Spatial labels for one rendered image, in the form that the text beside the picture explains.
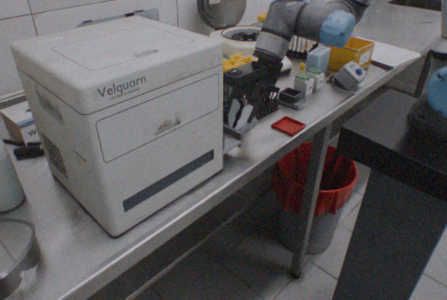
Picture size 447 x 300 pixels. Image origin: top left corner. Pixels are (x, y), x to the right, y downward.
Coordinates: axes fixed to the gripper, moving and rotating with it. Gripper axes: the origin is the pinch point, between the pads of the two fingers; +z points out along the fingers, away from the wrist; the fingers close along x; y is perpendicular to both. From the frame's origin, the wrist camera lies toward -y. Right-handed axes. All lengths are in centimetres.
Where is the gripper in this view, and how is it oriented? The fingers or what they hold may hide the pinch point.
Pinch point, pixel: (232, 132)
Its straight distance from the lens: 82.4
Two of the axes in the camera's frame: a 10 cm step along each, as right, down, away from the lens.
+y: 6.1, 0.9, 7.9
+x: -7.1, -3.7, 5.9
